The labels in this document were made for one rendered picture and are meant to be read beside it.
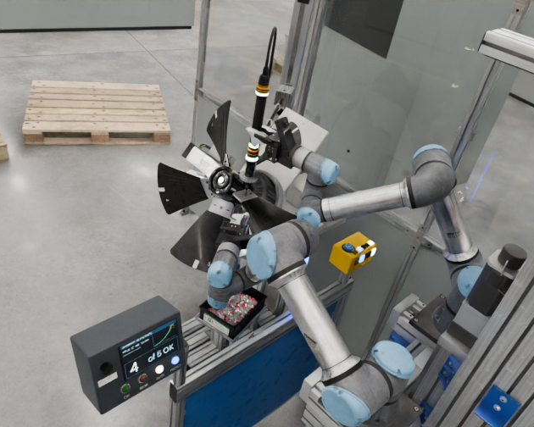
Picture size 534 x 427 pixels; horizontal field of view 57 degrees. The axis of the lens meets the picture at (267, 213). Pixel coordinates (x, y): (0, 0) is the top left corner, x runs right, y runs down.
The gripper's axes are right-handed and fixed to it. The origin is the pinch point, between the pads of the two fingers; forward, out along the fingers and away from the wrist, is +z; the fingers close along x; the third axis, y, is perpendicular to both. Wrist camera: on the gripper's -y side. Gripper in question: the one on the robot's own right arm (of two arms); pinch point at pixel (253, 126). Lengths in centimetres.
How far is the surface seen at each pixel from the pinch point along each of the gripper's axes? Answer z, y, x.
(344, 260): -43, 44, 14
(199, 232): 6.0, 44.2, -15.5
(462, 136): -56, -2, 62
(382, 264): -46, 75, 64
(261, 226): -17.1, 30.4, -8.8
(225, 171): 9.2, 23.5, -0.5
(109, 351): -27, 23, -84
